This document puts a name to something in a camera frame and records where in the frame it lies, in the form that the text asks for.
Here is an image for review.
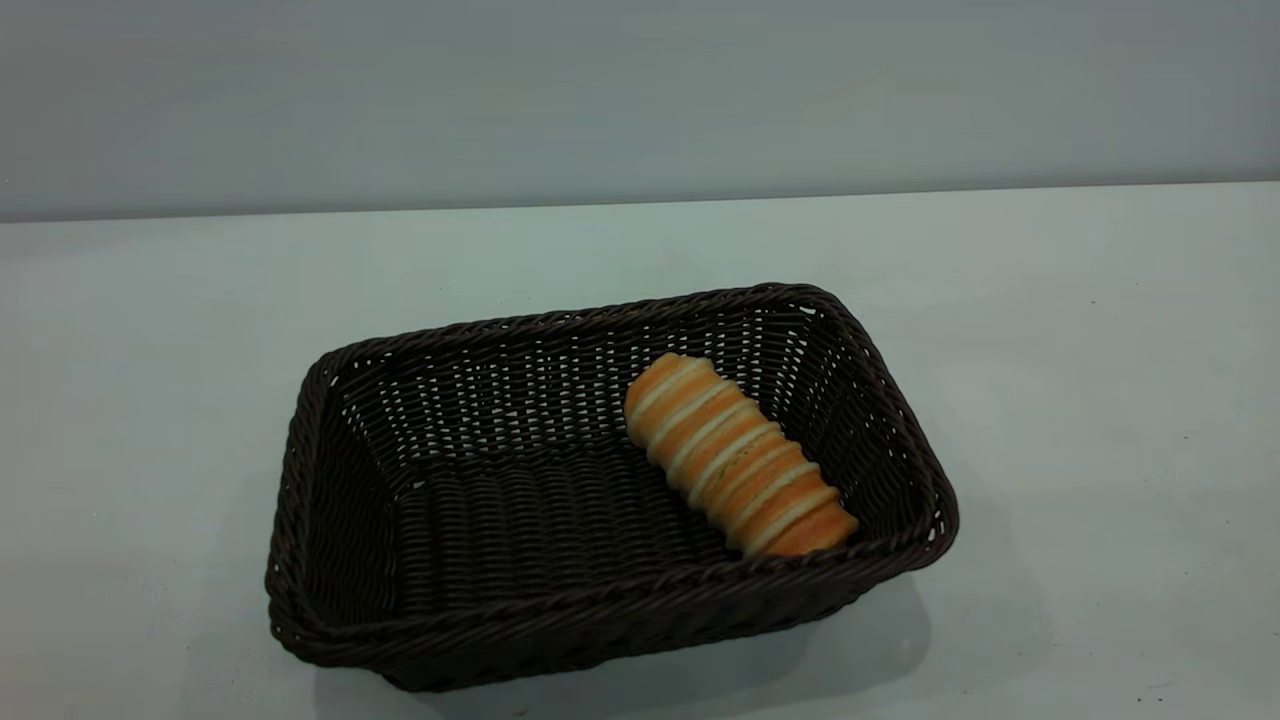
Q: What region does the ridged golden bread roll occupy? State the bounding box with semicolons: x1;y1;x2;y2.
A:
623;351;860;559

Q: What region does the dark brown woven basket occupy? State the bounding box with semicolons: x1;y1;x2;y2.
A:
264;283;961;693

